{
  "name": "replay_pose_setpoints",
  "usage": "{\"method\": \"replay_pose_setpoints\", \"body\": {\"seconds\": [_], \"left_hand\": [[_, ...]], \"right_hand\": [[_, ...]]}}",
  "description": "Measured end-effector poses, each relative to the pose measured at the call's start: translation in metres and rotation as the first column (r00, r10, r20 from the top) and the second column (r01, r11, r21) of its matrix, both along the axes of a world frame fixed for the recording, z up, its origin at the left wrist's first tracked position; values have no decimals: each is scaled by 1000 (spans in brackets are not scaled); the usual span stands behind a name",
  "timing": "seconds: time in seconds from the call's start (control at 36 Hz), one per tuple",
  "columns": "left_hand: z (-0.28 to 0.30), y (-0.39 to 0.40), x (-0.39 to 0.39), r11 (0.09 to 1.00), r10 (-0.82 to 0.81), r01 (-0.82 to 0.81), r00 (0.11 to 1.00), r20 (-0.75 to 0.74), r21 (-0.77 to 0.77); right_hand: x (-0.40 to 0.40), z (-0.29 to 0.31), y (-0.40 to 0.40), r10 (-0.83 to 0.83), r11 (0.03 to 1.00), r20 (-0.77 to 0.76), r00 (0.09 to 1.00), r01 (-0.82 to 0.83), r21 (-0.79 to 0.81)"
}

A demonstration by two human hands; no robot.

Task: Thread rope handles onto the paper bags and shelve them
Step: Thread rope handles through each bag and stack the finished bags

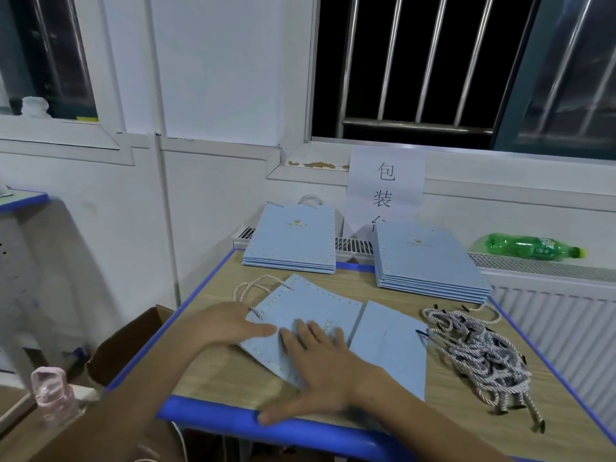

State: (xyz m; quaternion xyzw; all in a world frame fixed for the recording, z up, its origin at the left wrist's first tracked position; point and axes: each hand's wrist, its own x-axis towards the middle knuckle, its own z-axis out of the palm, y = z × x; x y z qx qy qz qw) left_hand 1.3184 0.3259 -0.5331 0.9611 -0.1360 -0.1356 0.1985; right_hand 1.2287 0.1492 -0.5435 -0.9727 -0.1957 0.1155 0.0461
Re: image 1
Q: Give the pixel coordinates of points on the white paper sign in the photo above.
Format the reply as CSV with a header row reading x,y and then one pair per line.
x,y
385,183

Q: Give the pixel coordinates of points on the stack of finished bags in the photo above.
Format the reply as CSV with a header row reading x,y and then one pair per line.
x,y
292,235
395,341

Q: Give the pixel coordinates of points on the small white container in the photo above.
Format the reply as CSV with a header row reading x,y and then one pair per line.
x,y
35,107

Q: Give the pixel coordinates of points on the teal framed sliding window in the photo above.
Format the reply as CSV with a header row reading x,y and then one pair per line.
x,y
568,72

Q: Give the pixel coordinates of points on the blue-edged wooden desk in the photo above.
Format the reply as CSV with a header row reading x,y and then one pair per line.
x,y
212,380

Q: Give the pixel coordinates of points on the white framed window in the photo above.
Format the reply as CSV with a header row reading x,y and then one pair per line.
x,y
96,62

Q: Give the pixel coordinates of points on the brown cardboard box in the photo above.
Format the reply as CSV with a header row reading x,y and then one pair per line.
x,y
125,346

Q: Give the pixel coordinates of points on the person's left forearm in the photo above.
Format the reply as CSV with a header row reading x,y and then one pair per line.
x,y
115,409

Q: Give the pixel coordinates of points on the pink water bottle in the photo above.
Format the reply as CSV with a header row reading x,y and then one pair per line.
x,y
56,399

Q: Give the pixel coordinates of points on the grey metal desk blue edge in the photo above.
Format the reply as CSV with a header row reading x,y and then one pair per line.
x,y
14,199

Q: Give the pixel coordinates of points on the metal window grille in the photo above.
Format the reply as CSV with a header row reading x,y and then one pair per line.
x,y
423,125

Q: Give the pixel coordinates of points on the person's right hand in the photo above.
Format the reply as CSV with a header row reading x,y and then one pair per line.
x,y
322,370

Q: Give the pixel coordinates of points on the person's left hand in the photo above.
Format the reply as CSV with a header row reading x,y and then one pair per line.
x,y
236,324

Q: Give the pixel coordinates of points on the stack of blue paper bags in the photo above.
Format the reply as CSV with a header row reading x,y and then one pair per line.
x,y
428,253

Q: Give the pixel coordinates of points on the white radiator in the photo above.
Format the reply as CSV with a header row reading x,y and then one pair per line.
x,y
568,332

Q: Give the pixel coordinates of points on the green plastic bottle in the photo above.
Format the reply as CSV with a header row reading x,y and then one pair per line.
x,y
529,246

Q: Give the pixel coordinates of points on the person's right forearm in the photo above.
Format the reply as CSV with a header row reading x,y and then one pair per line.
x,y
433,428

